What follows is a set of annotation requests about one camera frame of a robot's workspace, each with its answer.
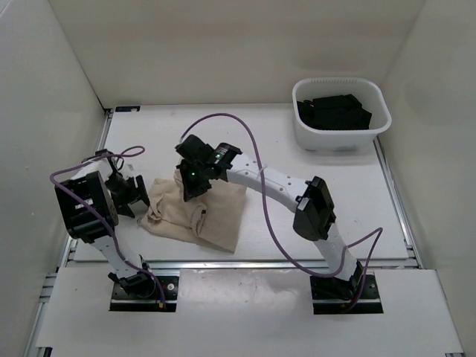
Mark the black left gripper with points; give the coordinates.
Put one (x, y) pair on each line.
(136, 194)

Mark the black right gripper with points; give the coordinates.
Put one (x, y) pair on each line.
(191, 190)

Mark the beige trousers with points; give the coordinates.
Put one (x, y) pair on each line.
(211, 220)

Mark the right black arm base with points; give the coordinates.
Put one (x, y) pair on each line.
(327, 300)

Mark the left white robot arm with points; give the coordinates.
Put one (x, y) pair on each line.
(91, 197)

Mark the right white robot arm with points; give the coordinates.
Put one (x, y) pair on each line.
(309, 201)

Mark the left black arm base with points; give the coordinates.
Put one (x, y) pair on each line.
(141, 293)

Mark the folded black trousers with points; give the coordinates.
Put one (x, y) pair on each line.
(334, 113)

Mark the white front cover board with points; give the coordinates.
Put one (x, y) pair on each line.
(248, 313)

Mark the white plastic basket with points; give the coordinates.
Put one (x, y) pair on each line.
(367, 92)

